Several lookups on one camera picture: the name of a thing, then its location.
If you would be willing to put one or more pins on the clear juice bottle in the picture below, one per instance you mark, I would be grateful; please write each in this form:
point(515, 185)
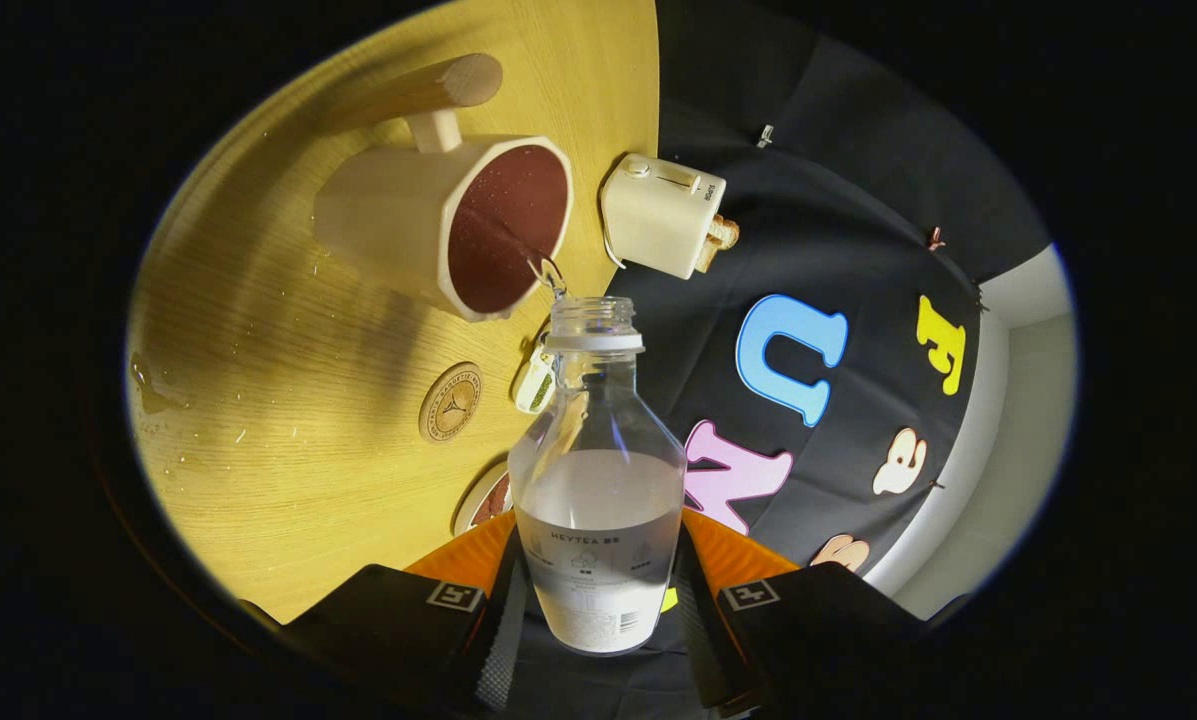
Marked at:
point(598, 500)

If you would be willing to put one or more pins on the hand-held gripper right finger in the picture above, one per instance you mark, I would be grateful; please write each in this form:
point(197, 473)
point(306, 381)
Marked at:
point(703, 650)

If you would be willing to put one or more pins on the silver clip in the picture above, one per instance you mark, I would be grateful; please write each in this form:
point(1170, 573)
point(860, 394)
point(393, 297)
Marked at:
point(764, 133)

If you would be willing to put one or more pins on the wooden table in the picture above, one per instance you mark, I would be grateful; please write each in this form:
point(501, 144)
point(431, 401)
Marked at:
point(258, 450)

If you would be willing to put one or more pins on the white round plate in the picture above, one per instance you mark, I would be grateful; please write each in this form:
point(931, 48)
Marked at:
point(468, 505)

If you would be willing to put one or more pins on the cream toaster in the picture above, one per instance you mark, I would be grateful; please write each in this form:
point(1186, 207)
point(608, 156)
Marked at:
point(658, 215)

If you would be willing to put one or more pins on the brown meat piece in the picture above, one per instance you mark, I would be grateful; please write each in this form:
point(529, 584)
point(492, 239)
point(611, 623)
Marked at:
point(498, 500)

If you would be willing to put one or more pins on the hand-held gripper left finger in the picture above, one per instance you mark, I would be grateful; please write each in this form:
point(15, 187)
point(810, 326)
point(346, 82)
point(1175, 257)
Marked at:
point(498, 650)

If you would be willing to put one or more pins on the black backdrop cloth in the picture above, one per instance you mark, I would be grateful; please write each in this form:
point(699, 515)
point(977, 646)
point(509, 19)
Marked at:
point(838, 200)

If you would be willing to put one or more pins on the round wooden coaster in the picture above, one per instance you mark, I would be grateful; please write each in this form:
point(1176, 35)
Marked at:
point(450, 402)

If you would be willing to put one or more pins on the white divided grain dish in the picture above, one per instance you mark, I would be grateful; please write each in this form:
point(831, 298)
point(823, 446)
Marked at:
point(535, 385)

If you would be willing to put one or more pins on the toast slice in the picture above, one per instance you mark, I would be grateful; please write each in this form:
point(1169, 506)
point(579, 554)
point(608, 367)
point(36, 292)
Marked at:
point(726, 232)
point(706, 258)

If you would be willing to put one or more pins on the pink clip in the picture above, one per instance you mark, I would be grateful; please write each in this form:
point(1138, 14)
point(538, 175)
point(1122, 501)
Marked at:
point(935, 238)

